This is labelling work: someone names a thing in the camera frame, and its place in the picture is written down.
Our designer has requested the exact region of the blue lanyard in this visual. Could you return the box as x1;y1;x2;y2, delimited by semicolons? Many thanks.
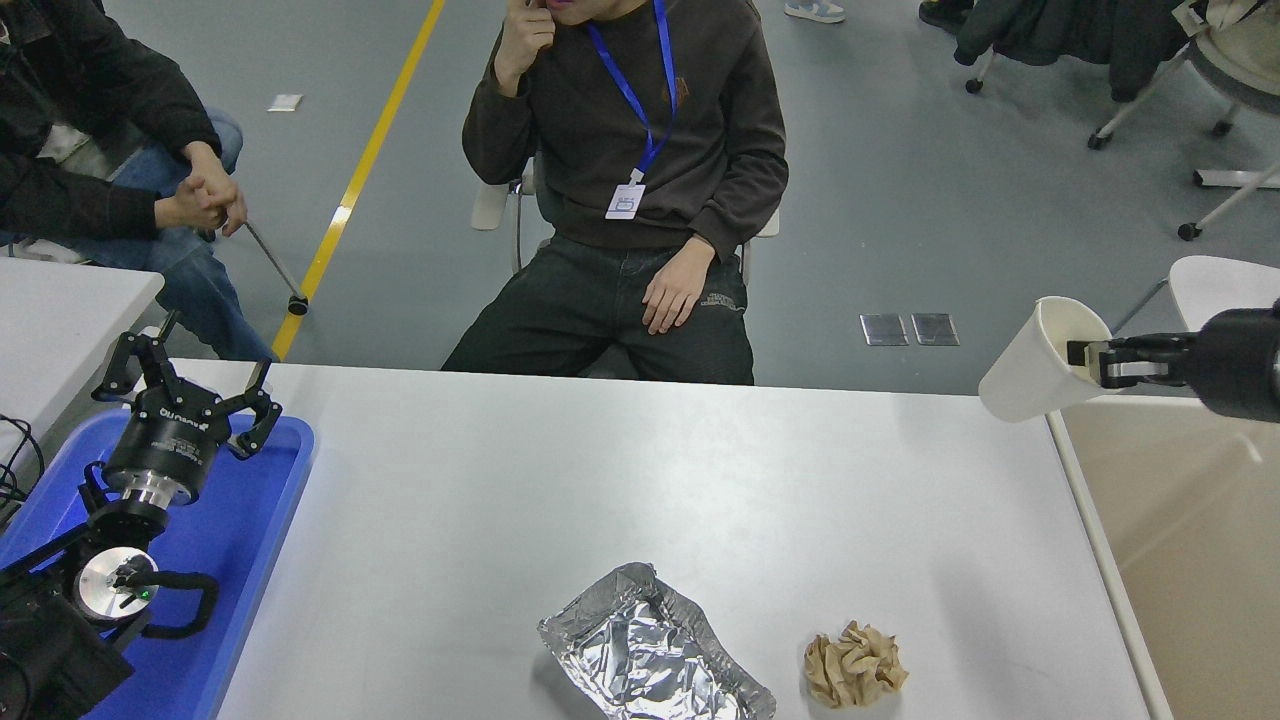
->
586;0;679;186

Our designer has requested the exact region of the person's right hand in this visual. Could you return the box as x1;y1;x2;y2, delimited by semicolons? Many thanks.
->
155;180;227;231
493;0;557;98

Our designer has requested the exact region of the white wheeled chair base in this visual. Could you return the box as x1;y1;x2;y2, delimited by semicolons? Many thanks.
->
1177;158;1280;241

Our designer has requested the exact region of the person's left hand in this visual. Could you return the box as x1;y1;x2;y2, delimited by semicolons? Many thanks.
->
183;140;248;238
642;235;719;336

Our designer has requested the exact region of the white name badge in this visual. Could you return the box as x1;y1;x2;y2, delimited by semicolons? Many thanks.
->
605;170;647;221

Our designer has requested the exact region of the tan paper ball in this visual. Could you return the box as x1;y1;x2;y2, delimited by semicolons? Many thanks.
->
803;620;909;709

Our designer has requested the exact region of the white side table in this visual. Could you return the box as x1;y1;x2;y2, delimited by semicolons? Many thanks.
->
0;258;166;481

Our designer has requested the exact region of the blue plastic tray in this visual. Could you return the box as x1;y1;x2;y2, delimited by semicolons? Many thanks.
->
0;408;316;720

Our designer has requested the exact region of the white paper cup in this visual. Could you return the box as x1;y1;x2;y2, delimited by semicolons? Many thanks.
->
978;296;1116;424

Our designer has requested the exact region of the person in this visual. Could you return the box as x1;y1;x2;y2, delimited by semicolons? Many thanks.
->
442;0;789;387
0;0;276;363

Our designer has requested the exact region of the foil tray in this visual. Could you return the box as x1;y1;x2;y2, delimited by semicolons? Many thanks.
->
537;562;777;720

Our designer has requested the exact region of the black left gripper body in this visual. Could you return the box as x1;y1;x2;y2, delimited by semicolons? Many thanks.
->
103;385;233;493

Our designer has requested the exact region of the large pale bin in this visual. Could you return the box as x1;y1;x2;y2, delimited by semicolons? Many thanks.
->
1045;395;1280;720

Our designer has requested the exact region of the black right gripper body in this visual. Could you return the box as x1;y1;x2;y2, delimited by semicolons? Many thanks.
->
1192;300;1280;424

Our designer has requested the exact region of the white shell chair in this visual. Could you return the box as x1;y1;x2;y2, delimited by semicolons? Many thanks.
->
1110;256;1280;336

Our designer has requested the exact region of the dark jacket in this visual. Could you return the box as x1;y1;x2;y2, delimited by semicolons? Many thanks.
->
953;0;1191;104

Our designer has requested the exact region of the grey mesh wheeled chair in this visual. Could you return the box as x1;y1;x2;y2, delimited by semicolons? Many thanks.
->
1087;0;1280;151

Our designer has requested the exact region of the black cable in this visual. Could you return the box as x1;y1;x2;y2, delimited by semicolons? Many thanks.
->
0;415;46;526

